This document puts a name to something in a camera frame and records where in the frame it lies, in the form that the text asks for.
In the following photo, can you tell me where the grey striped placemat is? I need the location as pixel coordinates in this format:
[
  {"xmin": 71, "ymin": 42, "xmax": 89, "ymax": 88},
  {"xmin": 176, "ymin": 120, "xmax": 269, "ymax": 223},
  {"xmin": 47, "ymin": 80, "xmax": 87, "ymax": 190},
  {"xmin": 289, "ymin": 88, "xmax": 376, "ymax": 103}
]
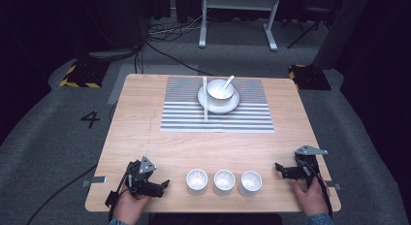
[{"xmin": 160, "ymin": 76, "xmax": 275, "ymax": 134}]

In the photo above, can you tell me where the person's right hand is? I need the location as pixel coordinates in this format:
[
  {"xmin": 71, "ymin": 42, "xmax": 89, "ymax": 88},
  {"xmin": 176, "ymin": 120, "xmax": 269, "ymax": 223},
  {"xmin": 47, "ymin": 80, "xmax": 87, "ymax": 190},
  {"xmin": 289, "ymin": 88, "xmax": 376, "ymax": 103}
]
[{"xmin": 288, "ymin": 177, "xmax": 330, "ymax": 217}]

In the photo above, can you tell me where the right hand-held gripper black cable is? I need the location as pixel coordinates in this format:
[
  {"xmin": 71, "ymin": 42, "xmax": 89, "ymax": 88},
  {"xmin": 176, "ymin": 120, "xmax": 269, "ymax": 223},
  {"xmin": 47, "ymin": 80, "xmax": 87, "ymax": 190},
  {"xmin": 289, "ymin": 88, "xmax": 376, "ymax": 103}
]
[{"xmin": 303, "ymin": 160, "xmax": 334, "ymax": 218}]

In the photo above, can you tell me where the hand-held gripper black cable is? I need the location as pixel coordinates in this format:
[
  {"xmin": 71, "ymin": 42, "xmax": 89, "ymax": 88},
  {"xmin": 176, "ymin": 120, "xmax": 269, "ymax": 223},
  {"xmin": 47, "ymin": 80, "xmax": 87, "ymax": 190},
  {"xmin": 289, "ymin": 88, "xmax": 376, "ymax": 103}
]
[
  {"xmin": 303, "ymin": 160, "xmax": 334, "ymax": 218},
  {"xmin": 104, "ymin": 169, "xmax": 134, "ymax": 223}
]

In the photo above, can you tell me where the person's dark clothing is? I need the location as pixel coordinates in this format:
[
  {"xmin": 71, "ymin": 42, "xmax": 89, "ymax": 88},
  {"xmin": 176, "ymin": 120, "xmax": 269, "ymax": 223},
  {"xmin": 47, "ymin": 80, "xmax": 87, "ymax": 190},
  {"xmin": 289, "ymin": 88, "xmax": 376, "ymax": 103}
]
[{"xmin": 148, "ymin": 212, "xmax": 283, "ymax": 225}]

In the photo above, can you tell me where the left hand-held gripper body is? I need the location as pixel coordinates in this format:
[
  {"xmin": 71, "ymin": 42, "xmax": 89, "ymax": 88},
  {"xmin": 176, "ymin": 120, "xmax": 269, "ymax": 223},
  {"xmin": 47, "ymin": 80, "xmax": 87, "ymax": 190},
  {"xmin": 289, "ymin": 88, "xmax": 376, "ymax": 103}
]
[{"xmin": 124, "ymin": 155, "xmax": 166, "ymax": 199}]

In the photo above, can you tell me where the white bowl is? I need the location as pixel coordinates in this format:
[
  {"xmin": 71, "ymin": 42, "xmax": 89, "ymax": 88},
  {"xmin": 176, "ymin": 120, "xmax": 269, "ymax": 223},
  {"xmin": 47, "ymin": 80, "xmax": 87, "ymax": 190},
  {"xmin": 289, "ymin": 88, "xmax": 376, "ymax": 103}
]
[{"xmin": 205, "ymin": 79, "xmax": 236, "ymax": 107}]

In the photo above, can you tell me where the white cup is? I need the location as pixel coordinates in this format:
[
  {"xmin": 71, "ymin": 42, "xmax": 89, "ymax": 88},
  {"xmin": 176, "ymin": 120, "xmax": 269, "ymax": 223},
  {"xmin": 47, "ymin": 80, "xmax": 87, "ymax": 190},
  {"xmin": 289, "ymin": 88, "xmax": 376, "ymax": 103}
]
[
  {"xmin": 212, "ymin": 169, "xmax": 237, "ymax": 197},
  {"xmin": 185, "ymin": 168, "xmax": 209, "ymax": 197},
  {"xmin": 237, "ymin": 170, "xmax": 264, "ymax": 198}
]

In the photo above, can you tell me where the white desk frame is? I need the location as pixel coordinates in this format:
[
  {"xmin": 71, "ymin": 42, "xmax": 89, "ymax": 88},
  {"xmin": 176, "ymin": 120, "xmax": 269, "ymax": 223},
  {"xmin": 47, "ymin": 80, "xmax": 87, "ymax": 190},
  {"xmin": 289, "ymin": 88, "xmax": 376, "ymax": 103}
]
[{"xmin": 198, "ymin": 0, "xmax": 283, "ymax": 52}]

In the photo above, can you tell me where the black tripod stand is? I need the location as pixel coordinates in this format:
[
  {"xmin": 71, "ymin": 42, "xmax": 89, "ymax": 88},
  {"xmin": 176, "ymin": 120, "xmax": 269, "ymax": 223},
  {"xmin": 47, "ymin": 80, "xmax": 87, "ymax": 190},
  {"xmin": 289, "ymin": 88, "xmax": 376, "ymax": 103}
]
[{"xmin": 280, "ymin": 1, "xmax": 333, "ymax": 50}]

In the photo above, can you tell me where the long black floor cable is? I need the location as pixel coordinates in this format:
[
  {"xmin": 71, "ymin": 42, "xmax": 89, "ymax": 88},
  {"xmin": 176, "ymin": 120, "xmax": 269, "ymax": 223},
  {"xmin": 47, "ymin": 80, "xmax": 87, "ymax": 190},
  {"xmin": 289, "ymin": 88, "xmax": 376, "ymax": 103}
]
[{"xmin": 144, "ymin": 40, "xmax": 217, "ymax": 78}]

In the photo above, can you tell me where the grey pillar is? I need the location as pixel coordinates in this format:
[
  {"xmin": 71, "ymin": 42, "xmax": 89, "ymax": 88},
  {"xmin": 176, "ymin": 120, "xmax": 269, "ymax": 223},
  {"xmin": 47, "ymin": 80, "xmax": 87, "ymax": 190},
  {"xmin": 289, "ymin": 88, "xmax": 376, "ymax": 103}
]
[{"xmin": 311, "ymin": 0, "xmax": 373, "ymax": 71}]

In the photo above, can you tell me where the yellow black striped base plate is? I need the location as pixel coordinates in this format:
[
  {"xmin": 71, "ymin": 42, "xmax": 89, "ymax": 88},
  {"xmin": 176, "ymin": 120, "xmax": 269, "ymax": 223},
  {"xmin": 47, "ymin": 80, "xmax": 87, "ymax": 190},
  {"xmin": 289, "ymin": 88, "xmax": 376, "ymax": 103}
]
[
  {"xmin": 58, "ymin": 58, "xmax": 111, "ymax": 89},
  {"xmin": 288, "ymin": 63, "xmax": 332, "ymax": 92}
]

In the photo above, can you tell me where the white plate with dark rim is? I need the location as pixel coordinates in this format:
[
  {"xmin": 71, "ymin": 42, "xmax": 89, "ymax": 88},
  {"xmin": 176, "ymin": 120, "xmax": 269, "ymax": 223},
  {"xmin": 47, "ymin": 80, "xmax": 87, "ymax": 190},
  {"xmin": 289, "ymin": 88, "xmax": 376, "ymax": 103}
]
[{"xmin": 197, "ymin": 83, "xmax": 241, "ymax": 115}]

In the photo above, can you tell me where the person's left hand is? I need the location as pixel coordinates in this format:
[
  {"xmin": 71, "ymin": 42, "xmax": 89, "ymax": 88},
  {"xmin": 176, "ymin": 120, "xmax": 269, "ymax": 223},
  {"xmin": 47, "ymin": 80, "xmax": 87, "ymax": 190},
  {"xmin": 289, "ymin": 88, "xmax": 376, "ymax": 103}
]
[{"xmin": 111, "ymin": 185, "xmax": 153, "ymax": 225}]

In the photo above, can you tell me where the left hand-held gripper black cable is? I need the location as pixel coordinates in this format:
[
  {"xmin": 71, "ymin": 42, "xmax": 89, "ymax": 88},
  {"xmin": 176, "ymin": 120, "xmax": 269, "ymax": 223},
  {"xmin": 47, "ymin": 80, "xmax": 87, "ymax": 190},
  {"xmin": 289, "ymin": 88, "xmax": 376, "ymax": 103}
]
[{"xmin": 104, "ymin": 169, "xmax": 134, "ymax": 223}]

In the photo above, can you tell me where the white spoon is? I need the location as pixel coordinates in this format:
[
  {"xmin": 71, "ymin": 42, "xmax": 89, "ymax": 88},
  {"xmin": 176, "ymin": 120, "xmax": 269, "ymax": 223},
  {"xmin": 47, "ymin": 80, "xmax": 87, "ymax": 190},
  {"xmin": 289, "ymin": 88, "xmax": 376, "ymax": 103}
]
[{"xmin": 219, "ymin": 75, "xmax": 237, "ymax": 91}]

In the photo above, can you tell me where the bundle of floor cables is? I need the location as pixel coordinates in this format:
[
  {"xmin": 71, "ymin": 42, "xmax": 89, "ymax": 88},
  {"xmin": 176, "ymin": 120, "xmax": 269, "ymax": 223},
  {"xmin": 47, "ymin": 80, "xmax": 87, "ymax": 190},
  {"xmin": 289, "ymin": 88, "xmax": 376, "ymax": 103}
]
[{"xmin": 146, "ymin": 11, "xmax": 211, "ymax": 44}]

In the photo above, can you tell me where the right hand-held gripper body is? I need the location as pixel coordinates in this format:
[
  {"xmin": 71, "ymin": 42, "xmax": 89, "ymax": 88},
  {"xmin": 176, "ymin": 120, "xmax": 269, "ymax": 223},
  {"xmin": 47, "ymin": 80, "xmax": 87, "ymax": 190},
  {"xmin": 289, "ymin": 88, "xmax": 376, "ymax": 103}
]
[{"xmin": 285, "ymin": 145, "xmax": 330, "ymax": 189}]

